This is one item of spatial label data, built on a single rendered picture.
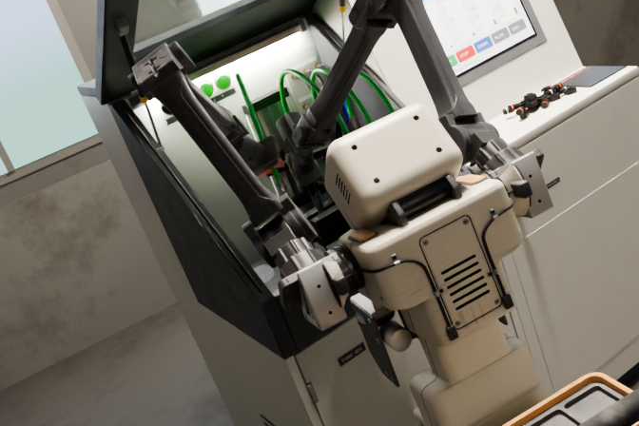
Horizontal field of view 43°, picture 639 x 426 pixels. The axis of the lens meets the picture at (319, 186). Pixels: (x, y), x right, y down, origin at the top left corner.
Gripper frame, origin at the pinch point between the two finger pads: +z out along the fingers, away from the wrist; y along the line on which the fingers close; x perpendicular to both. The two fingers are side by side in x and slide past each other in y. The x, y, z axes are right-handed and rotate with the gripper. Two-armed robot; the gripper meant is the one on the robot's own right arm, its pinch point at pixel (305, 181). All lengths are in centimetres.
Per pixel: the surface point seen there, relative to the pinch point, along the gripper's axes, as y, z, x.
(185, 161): 26.3, 9.6, 27.2
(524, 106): 0, 14, -71
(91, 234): 120, 198, 87
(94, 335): 80, 233, 110
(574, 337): -61, 50, -58
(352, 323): -40.2, 4.3, 6.0
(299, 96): 35.4, 16.1, -12.6
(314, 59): 43.1, 12.1, -21.7
